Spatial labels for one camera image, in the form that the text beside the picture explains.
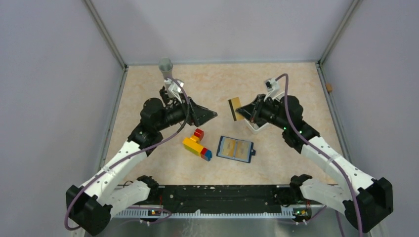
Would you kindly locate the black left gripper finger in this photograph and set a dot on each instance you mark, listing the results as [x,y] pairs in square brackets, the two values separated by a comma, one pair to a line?
[198,108]
[203,116]

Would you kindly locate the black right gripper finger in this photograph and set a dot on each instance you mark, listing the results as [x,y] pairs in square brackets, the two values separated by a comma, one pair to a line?
[252,117]
[249,108]

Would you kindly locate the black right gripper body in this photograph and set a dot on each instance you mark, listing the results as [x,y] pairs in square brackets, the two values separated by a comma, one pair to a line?
[264,110]

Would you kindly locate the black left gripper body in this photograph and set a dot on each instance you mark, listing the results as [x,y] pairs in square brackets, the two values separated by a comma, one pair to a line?
[189,117]

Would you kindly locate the dark blue card holder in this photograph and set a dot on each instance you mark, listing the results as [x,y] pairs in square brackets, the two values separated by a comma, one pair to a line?
[220,145]

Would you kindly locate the gold striped credit card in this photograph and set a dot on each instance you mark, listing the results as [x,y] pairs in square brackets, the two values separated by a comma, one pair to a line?
[228,148]

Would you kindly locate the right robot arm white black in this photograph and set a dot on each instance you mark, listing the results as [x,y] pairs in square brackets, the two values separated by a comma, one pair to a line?
[364,200]

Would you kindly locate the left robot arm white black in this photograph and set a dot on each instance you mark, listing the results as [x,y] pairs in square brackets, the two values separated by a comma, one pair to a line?
[92,205]

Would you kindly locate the white card tray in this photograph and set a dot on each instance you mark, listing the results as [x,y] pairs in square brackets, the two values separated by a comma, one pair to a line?
[254,127]

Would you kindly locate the red yellow toy brick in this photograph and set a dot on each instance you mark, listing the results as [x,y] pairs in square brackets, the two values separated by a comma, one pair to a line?
[197,136]

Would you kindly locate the yellow green toy brick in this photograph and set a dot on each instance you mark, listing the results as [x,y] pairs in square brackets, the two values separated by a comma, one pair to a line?
[192,146]

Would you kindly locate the red blue toy brick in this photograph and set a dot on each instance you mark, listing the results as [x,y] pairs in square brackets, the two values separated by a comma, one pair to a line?
[206,154]

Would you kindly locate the grey microphone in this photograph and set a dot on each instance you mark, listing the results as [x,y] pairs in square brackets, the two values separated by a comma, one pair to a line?
[166,66]

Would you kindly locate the small brown cork piece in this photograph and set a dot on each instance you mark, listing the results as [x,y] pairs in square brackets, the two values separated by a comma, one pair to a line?
[329,87]

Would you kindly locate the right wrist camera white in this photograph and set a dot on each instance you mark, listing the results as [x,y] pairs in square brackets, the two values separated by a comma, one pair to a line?
[272,88]

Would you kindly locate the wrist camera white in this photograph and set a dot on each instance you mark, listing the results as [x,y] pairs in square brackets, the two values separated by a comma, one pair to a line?
[272,88]
[173,87]

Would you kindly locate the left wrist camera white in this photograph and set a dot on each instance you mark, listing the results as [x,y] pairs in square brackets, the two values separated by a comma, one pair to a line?
[173,87]

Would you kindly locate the aluminium frame rail right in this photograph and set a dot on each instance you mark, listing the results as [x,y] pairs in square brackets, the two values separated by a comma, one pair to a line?
[328,70]

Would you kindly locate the aluminium frame rail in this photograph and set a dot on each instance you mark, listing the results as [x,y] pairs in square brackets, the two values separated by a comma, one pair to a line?
[107,76]
[328,70]

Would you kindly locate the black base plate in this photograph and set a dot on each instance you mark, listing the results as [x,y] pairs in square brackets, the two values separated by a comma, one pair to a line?
[219,199]

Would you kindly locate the aluminium frame rail left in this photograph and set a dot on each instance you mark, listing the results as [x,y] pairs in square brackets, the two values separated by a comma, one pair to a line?
[107,76]

